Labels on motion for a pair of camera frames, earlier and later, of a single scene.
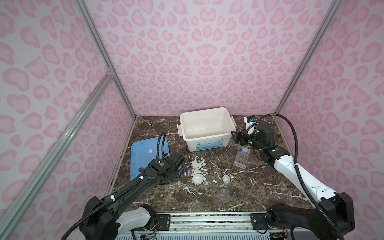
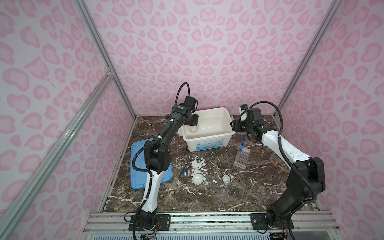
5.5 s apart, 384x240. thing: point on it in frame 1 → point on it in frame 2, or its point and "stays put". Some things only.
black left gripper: [176, 178] → [195, 122]
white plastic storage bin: [207, 129] stays put
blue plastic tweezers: [183, 170] stays put
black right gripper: [243, 134] → [236, 125]
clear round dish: [222, 194] stays put
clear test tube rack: [242, 157] stays put
